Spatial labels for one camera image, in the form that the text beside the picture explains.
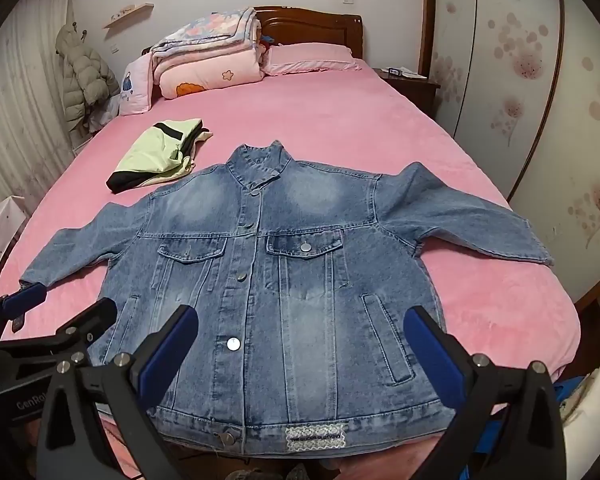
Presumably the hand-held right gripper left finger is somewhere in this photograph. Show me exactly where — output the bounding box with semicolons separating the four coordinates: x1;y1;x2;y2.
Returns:
35;304;199;480

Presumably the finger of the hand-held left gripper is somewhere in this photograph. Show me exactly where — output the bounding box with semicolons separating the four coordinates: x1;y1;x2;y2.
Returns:
0;297;118;374
0;282;47;347

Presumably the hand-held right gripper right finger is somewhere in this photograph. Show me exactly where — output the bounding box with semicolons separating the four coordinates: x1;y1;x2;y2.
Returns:
402;305;567;480

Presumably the blue denim jacket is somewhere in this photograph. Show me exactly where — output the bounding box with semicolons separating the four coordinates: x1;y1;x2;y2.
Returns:
11;140;555;460

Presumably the blue plastic object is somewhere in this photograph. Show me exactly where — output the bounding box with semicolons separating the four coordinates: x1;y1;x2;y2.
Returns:
480;384;573;461

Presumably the white soft bundle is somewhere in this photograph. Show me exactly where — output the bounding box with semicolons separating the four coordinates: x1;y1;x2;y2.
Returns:
560;357;600;453

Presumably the folded green and black garment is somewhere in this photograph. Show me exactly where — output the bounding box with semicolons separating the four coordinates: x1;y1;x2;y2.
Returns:
105;118;214;195

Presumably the pale curtain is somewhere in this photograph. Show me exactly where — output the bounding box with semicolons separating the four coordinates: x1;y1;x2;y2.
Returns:
0;0;76;211

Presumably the beige puffer coat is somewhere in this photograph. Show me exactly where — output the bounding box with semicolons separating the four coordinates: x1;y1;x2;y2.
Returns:
55;22;121;136

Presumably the pale pillow with blue print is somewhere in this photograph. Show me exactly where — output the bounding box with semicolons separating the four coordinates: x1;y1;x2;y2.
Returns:
116;55;154;116

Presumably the pink bed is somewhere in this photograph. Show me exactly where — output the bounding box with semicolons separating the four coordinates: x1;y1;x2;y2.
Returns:
0;56;583;480

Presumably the brown wooden nightstand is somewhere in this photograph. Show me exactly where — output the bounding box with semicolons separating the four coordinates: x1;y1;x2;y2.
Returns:
372;66;441;116

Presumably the folded pink quilt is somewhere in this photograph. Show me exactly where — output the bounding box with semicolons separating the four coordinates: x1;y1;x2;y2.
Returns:
152;42;266;101

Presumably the floral sliding wardrobe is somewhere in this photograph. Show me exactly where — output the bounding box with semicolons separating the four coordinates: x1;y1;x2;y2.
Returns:
420;0;600;311

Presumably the folded floral quilt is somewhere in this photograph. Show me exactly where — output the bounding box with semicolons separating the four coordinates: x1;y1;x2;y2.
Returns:
150;7;261;57

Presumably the pink pillow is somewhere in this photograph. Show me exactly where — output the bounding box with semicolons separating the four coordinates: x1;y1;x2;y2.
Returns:
261;42;363;77

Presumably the brown wooden headboard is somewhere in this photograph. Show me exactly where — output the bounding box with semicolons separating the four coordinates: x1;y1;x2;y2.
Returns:
252;6;364;59

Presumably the pink wall shelf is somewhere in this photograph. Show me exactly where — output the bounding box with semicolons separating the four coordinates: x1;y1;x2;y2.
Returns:
104;3;155;28

